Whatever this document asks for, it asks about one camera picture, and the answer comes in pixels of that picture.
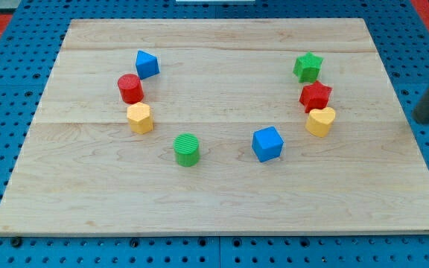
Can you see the red cylinder block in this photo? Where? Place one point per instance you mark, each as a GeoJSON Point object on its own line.
{"type": "Point", "coordinates": [130, 88]}

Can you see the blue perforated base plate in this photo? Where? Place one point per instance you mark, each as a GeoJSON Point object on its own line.
{"type": "Point", "coordinates": [28, 49]}

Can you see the blue triangular prism block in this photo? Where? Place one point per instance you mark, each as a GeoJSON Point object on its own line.
{"type": "Point", "coordinates": [146, 65]}

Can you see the green star block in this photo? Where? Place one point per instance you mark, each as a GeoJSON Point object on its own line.
{"type": "Point", "coordinates": [307, 67]}

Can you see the yellow hexagon block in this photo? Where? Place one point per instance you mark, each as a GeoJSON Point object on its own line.
{"type": "Point", "coordinates": [140, 118]}

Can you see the wooden board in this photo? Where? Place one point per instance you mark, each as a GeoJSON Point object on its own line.
{"type": "Point", "coordinates": [82, 172]}

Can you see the yellow heart block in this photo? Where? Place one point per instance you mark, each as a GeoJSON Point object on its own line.
{"type": "Point", "coordinates": [319, 121]}

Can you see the green cylinder block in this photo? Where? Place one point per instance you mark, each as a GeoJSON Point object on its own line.
{"type": "Point", "coordinates": [187, 149]}

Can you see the blue cube block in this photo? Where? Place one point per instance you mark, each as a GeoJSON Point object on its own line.
{"type": "Point", "coordinates": [267, 144]}

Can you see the red star block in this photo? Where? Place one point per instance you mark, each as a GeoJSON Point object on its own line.
{"type": "Point", "coordinates": [315, 96]}

